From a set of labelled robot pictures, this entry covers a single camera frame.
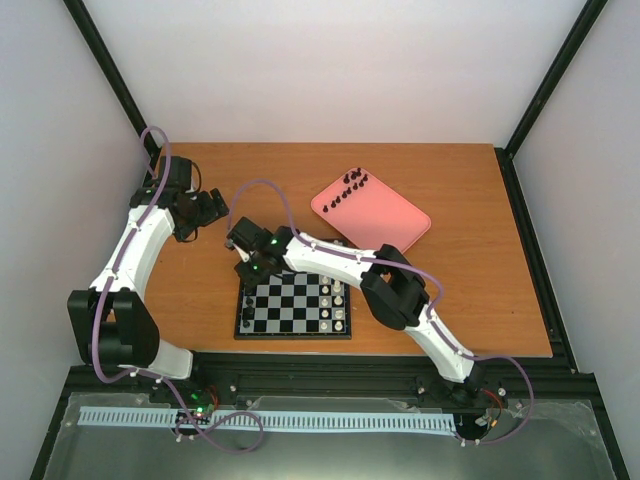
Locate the black aluminium frame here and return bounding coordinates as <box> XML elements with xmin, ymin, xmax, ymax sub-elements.
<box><xmin>31</xmin><ymin>1</ymin><xmax>630</xmax><ymax>479</ymax></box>

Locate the pink plastic tray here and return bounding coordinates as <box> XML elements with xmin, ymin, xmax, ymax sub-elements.
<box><xmin>310</xmin><ymin>167</ymin><xmax>431</xmax><ymax>253</ymax></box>

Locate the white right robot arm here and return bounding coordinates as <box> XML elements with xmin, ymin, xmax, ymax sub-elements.
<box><xmin>226</xmin><ymin>217</ymin><xmax>484</xmax><ymax>393</ymax></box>

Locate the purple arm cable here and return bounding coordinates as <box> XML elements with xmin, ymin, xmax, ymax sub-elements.
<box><xmin>89</xmin><ymin>125</ymin><xmax>265</xmax><ymax>454</ymax></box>
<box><xmin>227</xmin><ymin>179</ymin><xmax>535</xmax><ymax>447</ymax></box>

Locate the light blue cable duct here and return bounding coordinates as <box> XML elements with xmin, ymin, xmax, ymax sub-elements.
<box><xmin>77</xmin><ymin>406</ymin><xmax>456</xmax><ymax>436</ymax></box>

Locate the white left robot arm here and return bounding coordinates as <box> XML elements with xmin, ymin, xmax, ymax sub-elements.
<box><xmin>67</xmin><ymin>156</ymin><xmax>229</xmax><ymax>403</ymax></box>

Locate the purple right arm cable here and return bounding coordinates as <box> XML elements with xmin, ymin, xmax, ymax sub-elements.
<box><xmin>227</xmin><ymin>179</ymin><xmax>535</xmax><ymax>447</ymax></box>

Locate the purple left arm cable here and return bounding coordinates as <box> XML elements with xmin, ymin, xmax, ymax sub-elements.
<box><xmin>89</xmin><ymin>125</ymin><xmax>265</xmax><ymax>454</ymax></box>

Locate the black and white chessboard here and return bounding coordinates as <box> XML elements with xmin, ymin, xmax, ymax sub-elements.
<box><xmin>234</xmin><ymin>269</ymin><xmax>352</xmax><ymax>340</ymax></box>

